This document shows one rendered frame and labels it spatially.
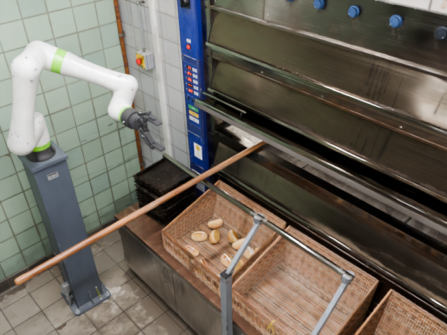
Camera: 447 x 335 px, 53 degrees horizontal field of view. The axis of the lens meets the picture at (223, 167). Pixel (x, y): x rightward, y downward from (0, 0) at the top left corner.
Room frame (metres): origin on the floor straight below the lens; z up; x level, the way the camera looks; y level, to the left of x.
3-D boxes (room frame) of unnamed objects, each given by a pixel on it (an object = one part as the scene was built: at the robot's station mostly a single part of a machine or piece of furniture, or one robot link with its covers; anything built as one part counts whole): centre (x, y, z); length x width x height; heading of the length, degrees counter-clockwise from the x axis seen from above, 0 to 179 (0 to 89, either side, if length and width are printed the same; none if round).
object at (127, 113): (1.91, 0.44, 1.49); 0.12 x 0.06 x 0.09; 132
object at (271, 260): (1.44, -0.37, 0.72); 0.56 x 0.49 x 0.28; 43
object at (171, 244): (1.87, 0.02, 0.72); 0.56 x 0.49 x 0.28; 42
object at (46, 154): (2.08, 1.03, 1.23); 0.26 x 0.15 x 0.06; 39
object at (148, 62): (2.71, 0.48, 1.46); 0.10 x 0.07 x 0.10; 42
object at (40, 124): (2.03, 0.99, 1.36); 0.16 x 0.13 x 0.19; 179
